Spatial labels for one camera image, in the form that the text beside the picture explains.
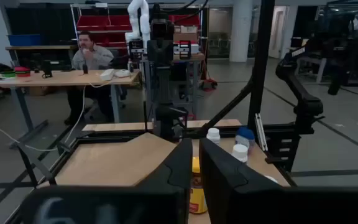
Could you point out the white light bar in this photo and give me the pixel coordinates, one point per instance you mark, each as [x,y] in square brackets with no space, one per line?
[261,132]

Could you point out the cardboard box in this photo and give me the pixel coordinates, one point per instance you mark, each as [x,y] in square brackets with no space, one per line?
[39,91]

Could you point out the wooden desk grey metal legs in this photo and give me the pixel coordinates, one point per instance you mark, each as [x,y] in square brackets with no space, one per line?
[57,78]

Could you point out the black bag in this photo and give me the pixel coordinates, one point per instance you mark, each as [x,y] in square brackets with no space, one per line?
[0,68]

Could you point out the cardboard boxes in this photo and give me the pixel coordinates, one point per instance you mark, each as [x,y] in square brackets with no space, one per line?
[185,33]

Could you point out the wooden shelf black metal frame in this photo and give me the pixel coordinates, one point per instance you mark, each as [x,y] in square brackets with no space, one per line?
[113,161]

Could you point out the red storage bin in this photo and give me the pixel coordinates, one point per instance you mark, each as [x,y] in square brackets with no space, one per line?
[113,39]
[92,22]
[186,19]
[120,21]

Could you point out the brown bottle yellow cap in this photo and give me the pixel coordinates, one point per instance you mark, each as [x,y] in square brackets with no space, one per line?
[196,193]

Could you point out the person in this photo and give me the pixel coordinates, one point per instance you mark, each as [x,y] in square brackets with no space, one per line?
[92,57]

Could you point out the metal storage rack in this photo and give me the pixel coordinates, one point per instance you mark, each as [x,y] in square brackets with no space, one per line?
[104,31]

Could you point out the grey background table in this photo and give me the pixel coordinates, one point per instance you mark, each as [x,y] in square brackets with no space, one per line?
[312,60]

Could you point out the blue bottle white cap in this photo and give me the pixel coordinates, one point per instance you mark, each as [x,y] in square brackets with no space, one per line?
[245,133]

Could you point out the white box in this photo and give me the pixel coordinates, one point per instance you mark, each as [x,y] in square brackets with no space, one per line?
[122,73]
[107,75]

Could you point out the large white medicine bottle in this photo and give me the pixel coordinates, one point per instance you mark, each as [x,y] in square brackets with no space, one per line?
[213,135]

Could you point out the white pillar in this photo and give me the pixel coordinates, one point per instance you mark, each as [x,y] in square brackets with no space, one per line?
[241,31]

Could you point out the small white medicine bottle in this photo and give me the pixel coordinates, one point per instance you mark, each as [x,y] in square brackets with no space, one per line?
[240,152]

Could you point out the red floor tool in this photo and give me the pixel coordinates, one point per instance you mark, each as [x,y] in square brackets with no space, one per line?
[209,84]

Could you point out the blue storage bin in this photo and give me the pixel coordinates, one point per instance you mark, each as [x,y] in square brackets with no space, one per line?
[23,40]

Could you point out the black desktop device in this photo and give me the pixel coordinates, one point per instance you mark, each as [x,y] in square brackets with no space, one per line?
[47,69]

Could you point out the green bowl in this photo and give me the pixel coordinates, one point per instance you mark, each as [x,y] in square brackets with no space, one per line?
[8,74]

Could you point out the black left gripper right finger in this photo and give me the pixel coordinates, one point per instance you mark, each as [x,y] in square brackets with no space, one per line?
[219,174]

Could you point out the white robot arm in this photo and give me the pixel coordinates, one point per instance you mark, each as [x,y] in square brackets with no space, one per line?
[143,18]

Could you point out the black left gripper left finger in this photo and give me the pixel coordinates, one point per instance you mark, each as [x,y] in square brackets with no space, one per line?
[172,174]

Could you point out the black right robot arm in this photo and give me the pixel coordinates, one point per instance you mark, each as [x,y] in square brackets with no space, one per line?
[163,87]

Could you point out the red bowl stack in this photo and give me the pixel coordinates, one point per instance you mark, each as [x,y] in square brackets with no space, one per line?
[22,71]

